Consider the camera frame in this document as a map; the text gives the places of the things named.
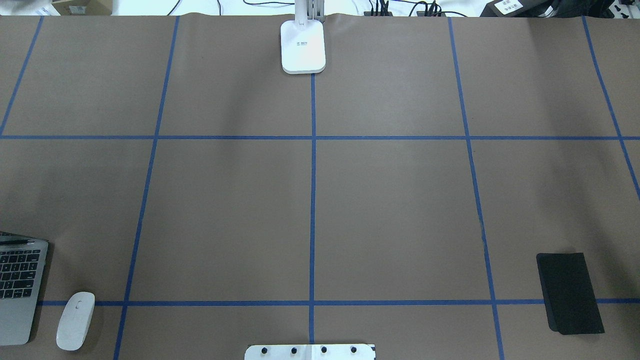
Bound black mouse pad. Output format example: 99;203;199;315
535;251;605;336

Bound white computer mouse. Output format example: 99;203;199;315
55;291;96;351

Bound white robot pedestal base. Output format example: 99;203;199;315
244;343;377;360

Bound grey laptop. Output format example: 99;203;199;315
0;232;49;346

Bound white desk lamp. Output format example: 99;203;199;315
279;0;327;75

